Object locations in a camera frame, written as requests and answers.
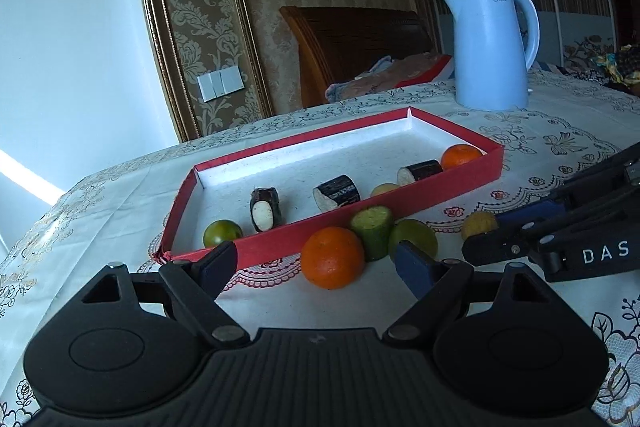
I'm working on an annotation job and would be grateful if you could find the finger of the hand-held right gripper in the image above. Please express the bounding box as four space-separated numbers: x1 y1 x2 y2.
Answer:
461 226 557 266
495 147 640 231

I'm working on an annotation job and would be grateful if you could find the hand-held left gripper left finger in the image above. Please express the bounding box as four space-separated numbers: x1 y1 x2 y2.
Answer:
82 241 251 349

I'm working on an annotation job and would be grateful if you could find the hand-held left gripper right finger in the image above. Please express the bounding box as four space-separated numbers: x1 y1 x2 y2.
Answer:
384 241 556 349

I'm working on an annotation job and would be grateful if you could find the dark green round fruit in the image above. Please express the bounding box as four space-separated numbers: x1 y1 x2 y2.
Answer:
202 219 244 248

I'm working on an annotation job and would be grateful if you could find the small yellow fruit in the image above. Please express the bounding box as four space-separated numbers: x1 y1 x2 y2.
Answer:
461 212 498 242

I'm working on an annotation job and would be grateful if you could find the sushi roll piece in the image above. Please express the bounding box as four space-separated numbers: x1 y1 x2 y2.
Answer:
250 187 283 234
397 159 444 186
312 174 362 212

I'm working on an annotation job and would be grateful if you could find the orange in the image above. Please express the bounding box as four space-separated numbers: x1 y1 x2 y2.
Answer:
441 144 483 171
300 226 366 290

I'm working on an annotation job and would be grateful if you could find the red shallow box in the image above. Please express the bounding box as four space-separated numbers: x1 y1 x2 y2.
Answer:
152 106 504 269

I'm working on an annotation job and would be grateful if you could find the light green round fruit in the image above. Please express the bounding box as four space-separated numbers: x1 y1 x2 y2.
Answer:
387 219 438 260

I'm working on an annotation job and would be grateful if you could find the green cucumber piece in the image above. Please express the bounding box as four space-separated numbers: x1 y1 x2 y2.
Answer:
350 205 393 262

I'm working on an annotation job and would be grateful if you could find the white floral tablecloth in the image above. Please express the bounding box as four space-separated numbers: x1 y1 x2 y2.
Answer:
0 69 640 427

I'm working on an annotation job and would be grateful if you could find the colourful patterned cloth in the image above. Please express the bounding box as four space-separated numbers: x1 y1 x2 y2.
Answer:
565 44 640 96

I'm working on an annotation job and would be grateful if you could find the light blue electric kettle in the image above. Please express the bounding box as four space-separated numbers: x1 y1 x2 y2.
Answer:
441 0 541 111

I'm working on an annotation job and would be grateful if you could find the striped pillow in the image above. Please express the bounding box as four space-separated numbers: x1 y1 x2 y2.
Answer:
325 53 456 102

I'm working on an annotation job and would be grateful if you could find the wooden bed headboard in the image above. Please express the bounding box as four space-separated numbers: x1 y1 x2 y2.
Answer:
279 6 435 106

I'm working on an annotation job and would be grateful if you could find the white wall switch panel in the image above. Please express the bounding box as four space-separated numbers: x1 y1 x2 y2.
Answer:
197 66 245 102

